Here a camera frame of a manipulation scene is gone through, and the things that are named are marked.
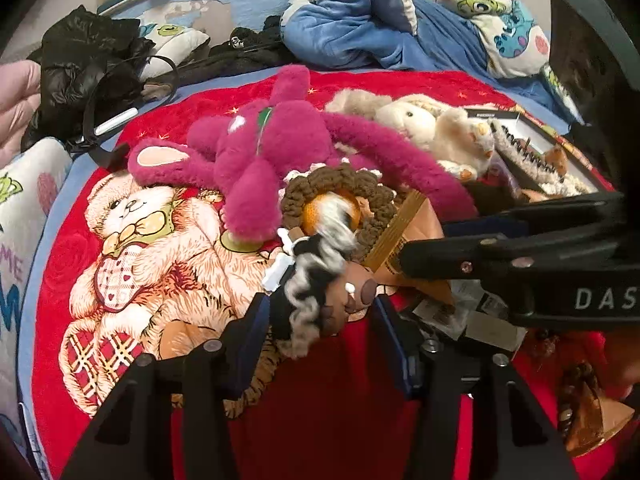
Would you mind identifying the gold triangular snack packet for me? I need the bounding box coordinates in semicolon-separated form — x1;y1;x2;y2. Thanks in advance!
362;190;452;304

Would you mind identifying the black white fuzzy scrunchie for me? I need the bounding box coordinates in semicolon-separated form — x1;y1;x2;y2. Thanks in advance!
270;212;378;359

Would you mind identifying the black framed box lid tray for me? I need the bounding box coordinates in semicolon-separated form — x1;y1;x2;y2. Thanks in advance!
466;108;611;197

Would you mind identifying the black white crochet headband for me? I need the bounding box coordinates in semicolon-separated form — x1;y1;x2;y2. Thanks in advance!
489;119;575;196

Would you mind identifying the red teddy bear blanket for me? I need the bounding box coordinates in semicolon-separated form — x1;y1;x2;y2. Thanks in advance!
30;68;640;480

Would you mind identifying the cream plush bunny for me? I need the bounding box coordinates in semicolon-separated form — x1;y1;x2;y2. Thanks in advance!
324;89;496;182

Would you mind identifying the brown crochet scrunchie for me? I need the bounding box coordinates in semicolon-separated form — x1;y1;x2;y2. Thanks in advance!
280;162;397;263

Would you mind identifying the blue monster print comforter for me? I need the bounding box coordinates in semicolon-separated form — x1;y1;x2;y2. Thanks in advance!
281;0;579;122

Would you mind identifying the magenta plush bear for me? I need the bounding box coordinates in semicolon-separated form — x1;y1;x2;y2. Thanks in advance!
128;65;477;242

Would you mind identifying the white pen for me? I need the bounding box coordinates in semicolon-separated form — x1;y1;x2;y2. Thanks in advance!
82;107;139;142

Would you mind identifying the pink quilted jacket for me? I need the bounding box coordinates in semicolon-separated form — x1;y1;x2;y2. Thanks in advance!
0;60;41;168

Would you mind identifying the black plastic bag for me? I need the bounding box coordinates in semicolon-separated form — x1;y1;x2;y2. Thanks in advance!
21;6;153;152

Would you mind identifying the small monster print pillow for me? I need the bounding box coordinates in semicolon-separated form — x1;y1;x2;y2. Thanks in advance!
140;23;209;81

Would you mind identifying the black clothing pile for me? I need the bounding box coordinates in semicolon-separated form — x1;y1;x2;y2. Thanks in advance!
150;15;296;87

